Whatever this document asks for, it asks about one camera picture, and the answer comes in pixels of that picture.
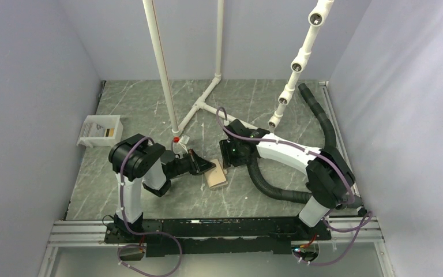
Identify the tan leather card holder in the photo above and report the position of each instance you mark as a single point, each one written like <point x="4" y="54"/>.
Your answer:
<point x="214" y="178"/>

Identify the aluminium extrusion rail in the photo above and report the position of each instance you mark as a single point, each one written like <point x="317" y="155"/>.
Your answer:
<point x="91" y="233"/>

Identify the side aluminium rail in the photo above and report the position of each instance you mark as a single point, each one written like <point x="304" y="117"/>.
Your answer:
<point x="332" y="116"/>

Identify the white card tray box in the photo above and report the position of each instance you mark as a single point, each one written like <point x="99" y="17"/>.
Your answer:
<point x="100" y="131"/>

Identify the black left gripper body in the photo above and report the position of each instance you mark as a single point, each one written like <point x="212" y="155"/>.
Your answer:
<point x="182" y="166"/>

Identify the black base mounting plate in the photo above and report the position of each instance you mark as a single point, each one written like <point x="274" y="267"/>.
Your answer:
<point x="278" y="235"/>

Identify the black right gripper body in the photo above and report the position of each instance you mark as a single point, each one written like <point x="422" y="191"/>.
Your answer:
<point x="237" y="157"/>

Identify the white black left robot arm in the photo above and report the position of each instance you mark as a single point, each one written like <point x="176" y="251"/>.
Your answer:
<point x="139" y="163"/>

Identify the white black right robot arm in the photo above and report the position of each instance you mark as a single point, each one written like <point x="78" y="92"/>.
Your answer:
<point x="329" y="178"/>

